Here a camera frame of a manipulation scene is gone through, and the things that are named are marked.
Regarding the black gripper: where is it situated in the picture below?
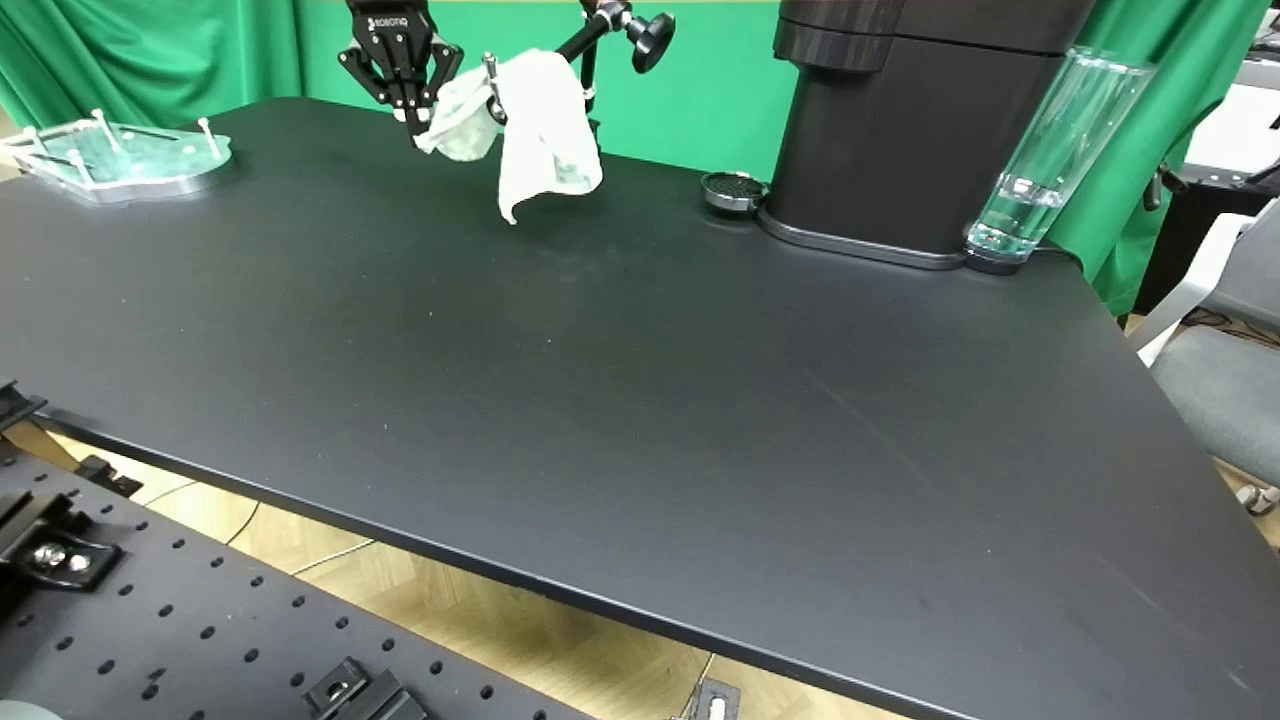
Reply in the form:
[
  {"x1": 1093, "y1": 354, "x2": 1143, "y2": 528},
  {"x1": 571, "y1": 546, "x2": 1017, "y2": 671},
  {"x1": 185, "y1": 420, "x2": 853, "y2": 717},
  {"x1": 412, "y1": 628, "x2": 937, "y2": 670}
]
[{"x1": 336, "y1": 0, "x2": 468, "y2": 134}]

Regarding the white cloth green floral print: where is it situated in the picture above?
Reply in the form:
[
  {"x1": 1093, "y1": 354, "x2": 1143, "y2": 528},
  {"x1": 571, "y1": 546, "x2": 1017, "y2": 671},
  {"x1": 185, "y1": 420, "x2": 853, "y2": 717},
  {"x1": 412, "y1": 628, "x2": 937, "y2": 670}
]
[{"x1": 412, "y1": 47, "x2": 609, "y2": 230}]

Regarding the clear acrylic plate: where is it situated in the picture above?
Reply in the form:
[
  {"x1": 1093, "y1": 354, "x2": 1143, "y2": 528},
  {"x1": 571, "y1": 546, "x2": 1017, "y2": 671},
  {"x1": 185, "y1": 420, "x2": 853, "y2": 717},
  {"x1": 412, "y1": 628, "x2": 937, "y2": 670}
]
[{"x1": 3, "y1": 107, "x2": 236, "y2": 200}]

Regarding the green screen backdrop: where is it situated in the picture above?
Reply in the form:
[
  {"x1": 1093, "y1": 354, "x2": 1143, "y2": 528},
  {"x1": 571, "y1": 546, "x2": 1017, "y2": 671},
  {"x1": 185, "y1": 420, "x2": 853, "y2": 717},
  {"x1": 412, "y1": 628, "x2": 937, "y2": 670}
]
[{"x1": 0, "y1": 0, "x2": 1270, "y2": 323}]

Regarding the black round lens cap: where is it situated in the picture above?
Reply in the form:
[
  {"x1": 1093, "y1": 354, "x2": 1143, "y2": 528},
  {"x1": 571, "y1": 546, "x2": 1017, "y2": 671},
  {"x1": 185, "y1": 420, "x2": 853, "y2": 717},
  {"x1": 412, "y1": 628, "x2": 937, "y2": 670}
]
[{"x1": 701, "y1": 170, "x2": 772, "y2": 222}]

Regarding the small black mounting block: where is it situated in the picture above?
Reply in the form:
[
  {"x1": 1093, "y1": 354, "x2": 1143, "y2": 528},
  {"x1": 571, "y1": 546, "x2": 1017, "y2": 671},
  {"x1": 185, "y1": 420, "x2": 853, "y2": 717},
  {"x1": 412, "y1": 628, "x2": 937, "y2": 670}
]
[{"x1": 70, "y1": 452, "x2": 142, "y2": 500}]

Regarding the black perforated breadboard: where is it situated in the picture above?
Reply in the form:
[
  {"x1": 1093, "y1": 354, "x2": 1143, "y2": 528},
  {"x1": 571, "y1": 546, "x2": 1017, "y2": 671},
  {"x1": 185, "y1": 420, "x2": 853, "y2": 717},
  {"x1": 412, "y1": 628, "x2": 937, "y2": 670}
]
[{"x1": 0, "y1": 445, "x2": 591, "y2": 720}]

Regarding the black clamp with silver screw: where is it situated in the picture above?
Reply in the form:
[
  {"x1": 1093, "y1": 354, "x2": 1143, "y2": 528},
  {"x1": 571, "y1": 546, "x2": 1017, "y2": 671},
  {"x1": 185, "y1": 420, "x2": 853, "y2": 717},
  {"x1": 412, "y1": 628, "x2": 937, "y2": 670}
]
[{"x1": 8, "y1": 523, "x2": 127, "y2": 592}]

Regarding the clear glass cylinder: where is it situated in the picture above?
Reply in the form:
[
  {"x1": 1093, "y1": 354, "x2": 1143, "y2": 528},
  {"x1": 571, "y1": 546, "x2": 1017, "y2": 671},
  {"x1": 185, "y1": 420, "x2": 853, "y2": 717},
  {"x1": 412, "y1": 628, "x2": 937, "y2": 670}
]
[{"x1": 962, "y1": 46, "x2": 1160, "y2": 264}]

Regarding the floor power outlet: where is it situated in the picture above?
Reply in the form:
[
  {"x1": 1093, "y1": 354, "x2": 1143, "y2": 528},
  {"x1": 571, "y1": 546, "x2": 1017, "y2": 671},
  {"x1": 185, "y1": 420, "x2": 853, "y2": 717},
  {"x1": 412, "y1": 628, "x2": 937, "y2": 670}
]
[{"x1": 686, "y1": 675, "x2": 744, "y2": 720}]

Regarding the grey office chair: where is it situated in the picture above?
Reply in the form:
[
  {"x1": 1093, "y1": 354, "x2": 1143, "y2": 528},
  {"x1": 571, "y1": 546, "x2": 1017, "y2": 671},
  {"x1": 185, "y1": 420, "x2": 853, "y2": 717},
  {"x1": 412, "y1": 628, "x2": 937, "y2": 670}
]
[{"x1": 1130, "y1": 163, "x2": 1280, "y2": 519}]

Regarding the black robot base pedestal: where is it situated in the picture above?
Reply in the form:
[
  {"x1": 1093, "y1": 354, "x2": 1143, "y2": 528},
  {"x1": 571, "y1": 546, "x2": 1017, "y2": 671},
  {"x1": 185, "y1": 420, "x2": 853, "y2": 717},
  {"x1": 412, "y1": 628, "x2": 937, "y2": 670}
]
[{"x1": 754, "y1": 0, "x2": 1100, "y2": 275}]

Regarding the black rail end piece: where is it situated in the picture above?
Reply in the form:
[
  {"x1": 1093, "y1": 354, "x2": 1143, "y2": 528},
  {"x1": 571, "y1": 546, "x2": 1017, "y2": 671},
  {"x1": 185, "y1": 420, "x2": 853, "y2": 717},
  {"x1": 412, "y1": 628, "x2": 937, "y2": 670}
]
[{"x1": 0, "y1": 377, "x2": 53, "y2": 432}]

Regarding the black angled bracket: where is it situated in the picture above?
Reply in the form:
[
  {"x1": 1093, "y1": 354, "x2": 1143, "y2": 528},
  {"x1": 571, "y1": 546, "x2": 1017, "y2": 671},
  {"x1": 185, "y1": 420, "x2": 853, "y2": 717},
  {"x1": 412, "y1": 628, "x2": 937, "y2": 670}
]
[{"x1": 300, "y1": 656, "x2": 441, "y2": 720}]

